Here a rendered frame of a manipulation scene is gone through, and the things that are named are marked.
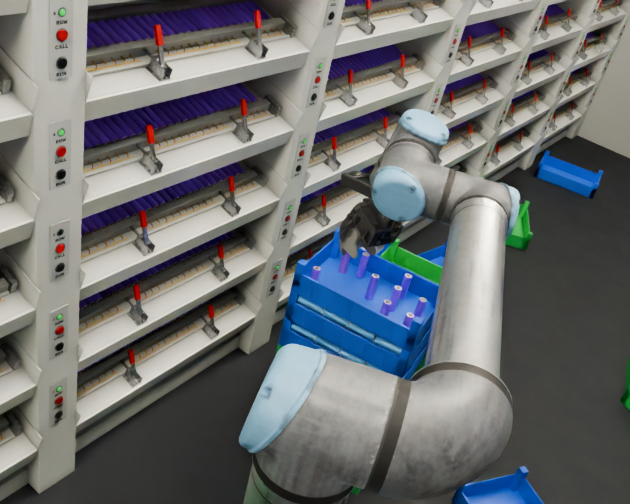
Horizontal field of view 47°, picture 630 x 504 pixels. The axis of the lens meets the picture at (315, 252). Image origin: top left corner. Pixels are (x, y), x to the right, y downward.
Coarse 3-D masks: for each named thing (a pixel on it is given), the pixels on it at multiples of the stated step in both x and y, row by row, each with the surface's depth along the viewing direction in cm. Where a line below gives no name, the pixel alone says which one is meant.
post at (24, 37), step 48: (48, 0) 102; (48, 48) 106; (48, 96) 110; (0, 144) 118; (48, 144) 114; (48, 192) 119; (48, 240) 125; (48, 288) 130; (48, 336) 137; (48, 384) 144; (48, 432) 152; (48, 480) 160
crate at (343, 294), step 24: (336, 240) 171; (312, 264) 165; (336, 264) 172; (384, 264) 169; (312, 288) 157; (336, 288) 164; (360, 288) 166; (384, 288) 168; (408, 288) 168; (432, 288) 165; (336, 312) 156; (360, 312) 153; (432, 312) 155; (384, 336) 152; (408, 336) 149
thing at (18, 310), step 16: (0, 256) 131; (0, 272) 130; (16, 272) 130; (16, 288) 130; (32, 288) 128; (0, 304) 128; (16, 304) 129; (32, 304) 130; (0, 320) 126; (16, 320) 128; (32, 320) 133; (0, 336) 128
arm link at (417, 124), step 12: (408, 120) 123; (420, 120) 125; (432, 120) 126; (396, 132) 126; (408, 132) 123; (420, 132) 122; (432, 132) 123; (444, 132) 125; (432, 144) 123; (444, 144) 125
